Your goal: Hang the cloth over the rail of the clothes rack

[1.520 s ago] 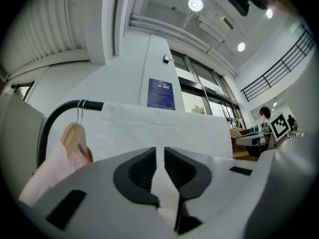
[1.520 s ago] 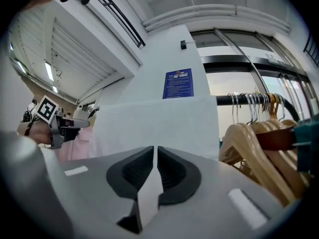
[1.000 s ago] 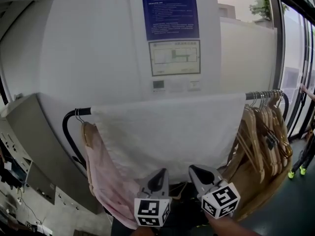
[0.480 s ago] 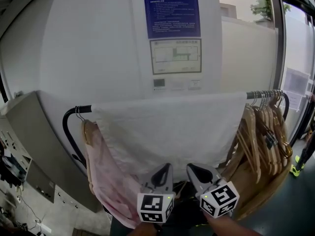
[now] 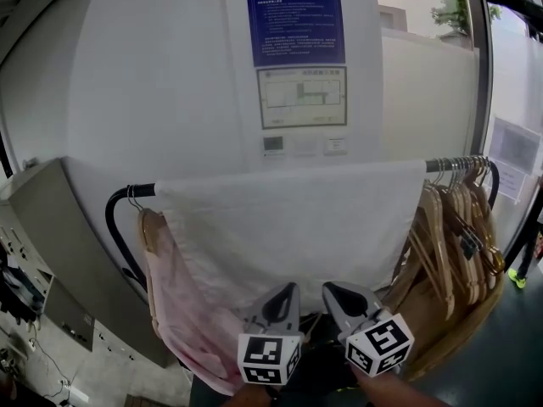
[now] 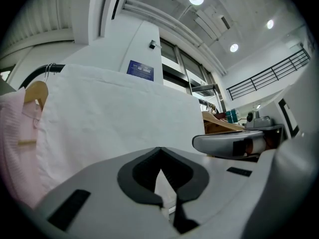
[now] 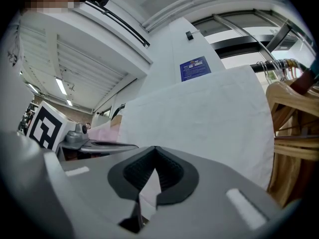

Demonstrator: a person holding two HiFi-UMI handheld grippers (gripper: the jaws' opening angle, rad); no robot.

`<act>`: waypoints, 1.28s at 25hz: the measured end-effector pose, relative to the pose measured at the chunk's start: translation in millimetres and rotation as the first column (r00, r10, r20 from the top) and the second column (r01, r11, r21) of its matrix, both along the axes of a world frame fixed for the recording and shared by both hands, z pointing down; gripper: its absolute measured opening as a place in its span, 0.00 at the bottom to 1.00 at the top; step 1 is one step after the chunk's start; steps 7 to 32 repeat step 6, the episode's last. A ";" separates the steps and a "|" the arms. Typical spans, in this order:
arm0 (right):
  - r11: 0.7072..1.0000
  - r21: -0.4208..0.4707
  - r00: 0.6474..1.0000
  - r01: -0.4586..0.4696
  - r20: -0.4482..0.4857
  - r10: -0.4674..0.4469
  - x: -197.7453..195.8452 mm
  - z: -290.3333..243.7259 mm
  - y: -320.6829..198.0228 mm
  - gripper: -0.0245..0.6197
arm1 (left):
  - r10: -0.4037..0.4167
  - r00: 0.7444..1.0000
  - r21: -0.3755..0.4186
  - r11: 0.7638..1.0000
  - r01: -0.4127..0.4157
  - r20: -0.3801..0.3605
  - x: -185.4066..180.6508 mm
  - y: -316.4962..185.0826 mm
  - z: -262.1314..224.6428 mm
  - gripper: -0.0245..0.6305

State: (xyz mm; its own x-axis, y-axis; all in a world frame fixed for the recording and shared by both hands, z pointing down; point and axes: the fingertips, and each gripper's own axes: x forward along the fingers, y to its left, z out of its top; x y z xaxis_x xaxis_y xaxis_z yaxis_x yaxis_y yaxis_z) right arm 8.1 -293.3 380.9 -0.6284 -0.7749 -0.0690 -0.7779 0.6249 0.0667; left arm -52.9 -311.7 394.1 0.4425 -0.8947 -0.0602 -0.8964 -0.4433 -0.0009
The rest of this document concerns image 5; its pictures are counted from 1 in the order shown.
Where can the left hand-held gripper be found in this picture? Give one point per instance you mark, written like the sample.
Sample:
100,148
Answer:
267,358

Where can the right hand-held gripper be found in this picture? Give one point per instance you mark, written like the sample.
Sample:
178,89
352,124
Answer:
377,346

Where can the white cloth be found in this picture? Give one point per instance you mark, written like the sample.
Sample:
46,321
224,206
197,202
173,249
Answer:
288,227

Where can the black clothes rack rail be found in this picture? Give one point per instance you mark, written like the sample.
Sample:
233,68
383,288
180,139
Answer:
111,227

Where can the person's right forearm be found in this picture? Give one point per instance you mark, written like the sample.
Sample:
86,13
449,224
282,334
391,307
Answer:
394,390

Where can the person's left forearm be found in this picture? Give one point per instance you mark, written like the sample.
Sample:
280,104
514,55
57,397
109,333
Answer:
250,397

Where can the pink shirt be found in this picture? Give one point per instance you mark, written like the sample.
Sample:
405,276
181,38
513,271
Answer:
182,303

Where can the row of wooden hangers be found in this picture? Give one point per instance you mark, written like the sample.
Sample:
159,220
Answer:
437,244

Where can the teal hanger clip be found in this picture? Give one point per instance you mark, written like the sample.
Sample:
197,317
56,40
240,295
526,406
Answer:
471,246

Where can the wooden hanger with shirt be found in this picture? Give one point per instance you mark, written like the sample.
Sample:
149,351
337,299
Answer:
148,227

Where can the small paper notice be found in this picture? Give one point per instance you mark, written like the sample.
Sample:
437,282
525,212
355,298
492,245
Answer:
509,180

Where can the framed floor plan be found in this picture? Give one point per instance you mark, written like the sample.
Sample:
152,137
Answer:
302,98

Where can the grey metal cabinet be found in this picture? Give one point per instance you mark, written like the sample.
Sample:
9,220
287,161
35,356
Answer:
63,235

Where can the large paper notice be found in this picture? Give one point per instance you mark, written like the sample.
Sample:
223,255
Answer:
515,144

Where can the white perforated panel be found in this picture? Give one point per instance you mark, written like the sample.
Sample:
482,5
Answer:
17,244

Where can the black framed glass door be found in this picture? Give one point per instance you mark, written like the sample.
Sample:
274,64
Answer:
513,79

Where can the small grey object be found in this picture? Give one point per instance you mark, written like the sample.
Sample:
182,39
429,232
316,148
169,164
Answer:
30,162

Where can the labelled white wall switch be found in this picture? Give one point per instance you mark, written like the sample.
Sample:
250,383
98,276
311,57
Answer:
336,145

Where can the plain white wall switch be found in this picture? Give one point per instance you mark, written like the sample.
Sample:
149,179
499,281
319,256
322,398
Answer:
305,146

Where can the wall thermostat panel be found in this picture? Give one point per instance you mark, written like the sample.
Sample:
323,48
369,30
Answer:
273,144

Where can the blue wall poster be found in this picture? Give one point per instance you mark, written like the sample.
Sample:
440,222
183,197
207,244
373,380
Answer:
295,15

